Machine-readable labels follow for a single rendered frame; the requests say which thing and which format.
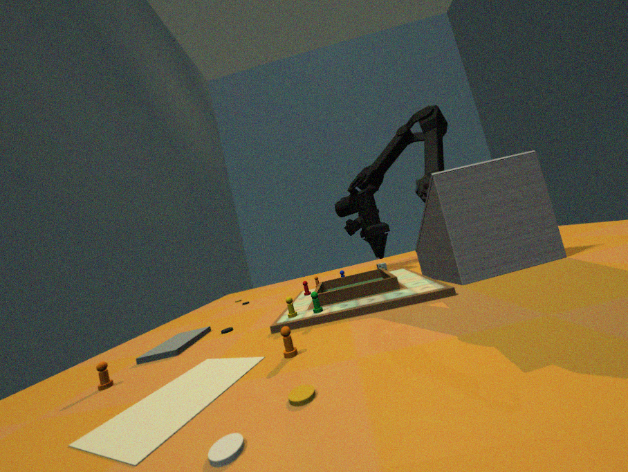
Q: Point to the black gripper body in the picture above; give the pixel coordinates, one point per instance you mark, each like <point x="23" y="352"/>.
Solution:
<point x="372" y="220"/>

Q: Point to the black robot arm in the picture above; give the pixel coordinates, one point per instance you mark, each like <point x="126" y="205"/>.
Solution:
<point x="434" y="127"/>

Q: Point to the yellow pawn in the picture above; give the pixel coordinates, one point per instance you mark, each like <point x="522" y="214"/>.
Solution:
<point x="292" y="312"/>

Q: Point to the green game pawn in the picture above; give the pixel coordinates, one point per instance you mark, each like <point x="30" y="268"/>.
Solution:
<point x="317" y="308"/>

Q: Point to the beige flat disc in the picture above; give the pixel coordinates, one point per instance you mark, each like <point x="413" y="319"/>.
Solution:
<point x="226" y="450"/>

